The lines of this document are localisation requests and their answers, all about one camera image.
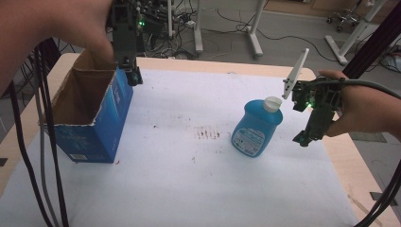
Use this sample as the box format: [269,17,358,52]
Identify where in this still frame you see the office chair base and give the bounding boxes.
[326,7,363,33]

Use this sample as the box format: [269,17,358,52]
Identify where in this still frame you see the blue cardboard box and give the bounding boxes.
[42,49,134,165]

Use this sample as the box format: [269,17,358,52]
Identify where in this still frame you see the dark metal stand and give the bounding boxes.
[341,0,401,79]

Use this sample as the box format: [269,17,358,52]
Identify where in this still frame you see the thin black cable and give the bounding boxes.
[8,79,55,227]

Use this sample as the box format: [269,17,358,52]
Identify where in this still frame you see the black cable bundle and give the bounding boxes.
[353,159,401,227]

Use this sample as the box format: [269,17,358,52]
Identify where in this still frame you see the white stand leg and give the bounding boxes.
[245,0,268,60]
[324,0,388,66]
[193,0,204,54]

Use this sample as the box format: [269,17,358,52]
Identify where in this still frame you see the thick black cable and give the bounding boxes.
[33,44,70,227]

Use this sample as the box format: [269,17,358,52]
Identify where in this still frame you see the person's left hand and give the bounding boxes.
[41,0,115,62]

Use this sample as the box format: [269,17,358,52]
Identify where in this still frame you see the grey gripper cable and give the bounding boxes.
[341,79,401,100]

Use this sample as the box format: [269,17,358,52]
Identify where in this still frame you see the white table mat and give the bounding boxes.
[0,68,361,227]

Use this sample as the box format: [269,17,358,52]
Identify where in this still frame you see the black floor cable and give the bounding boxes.
[217,8,332,62]

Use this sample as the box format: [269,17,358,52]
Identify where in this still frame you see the blue bottle with white cap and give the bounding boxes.
[231,96,284,159]

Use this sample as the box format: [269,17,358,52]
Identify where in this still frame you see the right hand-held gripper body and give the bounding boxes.
[281,47,344,140]

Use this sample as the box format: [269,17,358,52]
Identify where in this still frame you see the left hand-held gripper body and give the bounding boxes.
[108,0,165,70]

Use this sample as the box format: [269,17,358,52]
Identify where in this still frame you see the person's right hand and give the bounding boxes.
[318,69,392,138]

